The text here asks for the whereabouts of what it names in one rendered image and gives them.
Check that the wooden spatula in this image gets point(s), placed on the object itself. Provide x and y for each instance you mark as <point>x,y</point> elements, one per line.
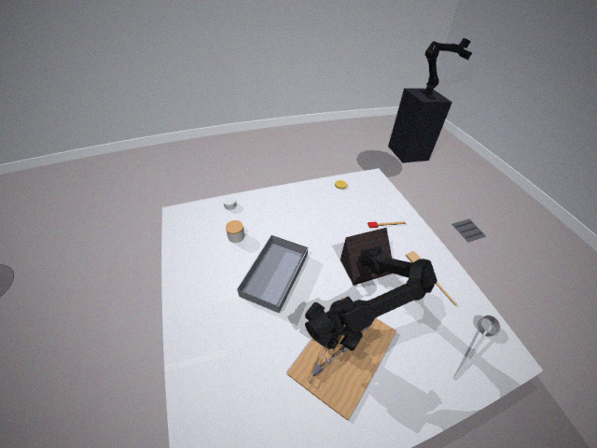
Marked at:
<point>413,256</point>

